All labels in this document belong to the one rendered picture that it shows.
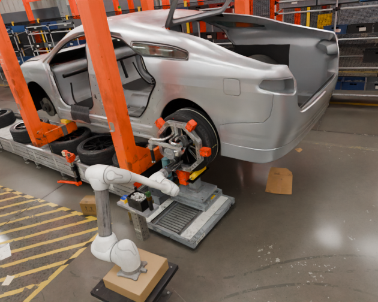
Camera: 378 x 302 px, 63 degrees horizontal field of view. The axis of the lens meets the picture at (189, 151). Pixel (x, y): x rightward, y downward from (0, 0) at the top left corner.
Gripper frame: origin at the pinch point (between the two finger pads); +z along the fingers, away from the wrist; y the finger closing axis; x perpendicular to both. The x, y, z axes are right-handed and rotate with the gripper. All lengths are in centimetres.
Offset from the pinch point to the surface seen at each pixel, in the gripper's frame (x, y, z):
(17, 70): 78, -254, -2
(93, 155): -35, -161, 13
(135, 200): -29, -28, -38
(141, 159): -15, -61, 8
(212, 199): -66, 7, 37
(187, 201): -67, -17, 23
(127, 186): -50, -82, -4
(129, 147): 6, -61, -5
